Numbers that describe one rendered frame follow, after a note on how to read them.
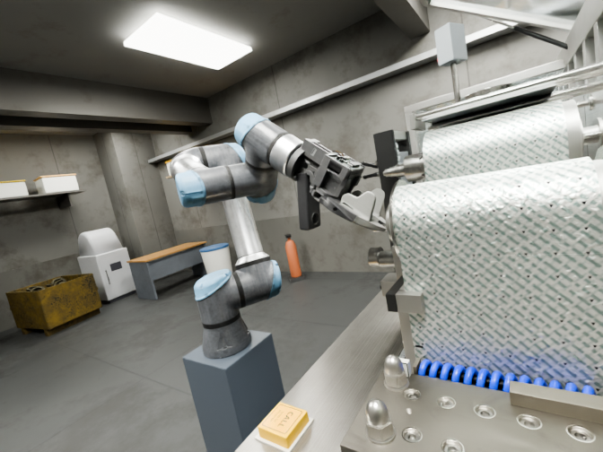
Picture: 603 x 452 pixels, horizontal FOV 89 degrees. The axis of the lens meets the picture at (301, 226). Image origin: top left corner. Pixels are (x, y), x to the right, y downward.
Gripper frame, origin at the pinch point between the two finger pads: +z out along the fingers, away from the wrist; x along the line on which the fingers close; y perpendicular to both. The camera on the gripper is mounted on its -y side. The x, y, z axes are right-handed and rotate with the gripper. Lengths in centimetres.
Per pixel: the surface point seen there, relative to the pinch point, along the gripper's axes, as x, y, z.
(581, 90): 35, 34, 13
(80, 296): 110, -394, -336
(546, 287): -4.3, 7.8, 22.6
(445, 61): 54, 32, -19
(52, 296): 78, -380, -341
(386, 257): 4.1, -5.8, 3.4
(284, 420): -14.1, -36.7, 6.5
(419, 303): -5.8, -4.1, 12.3
